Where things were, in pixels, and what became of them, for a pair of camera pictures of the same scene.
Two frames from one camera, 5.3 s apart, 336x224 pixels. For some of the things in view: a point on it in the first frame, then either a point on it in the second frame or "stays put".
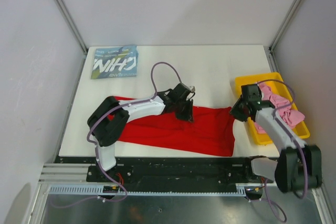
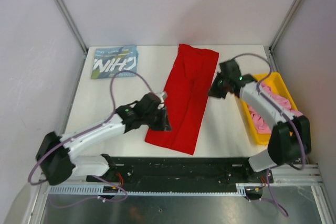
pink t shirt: [283, 108] stays put
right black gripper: [234, 112] -> [213, 92]
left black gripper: [187, 116] -> [163, 125]
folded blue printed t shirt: [115, 62] stays put
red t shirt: [211, 132] -> [185, 96]
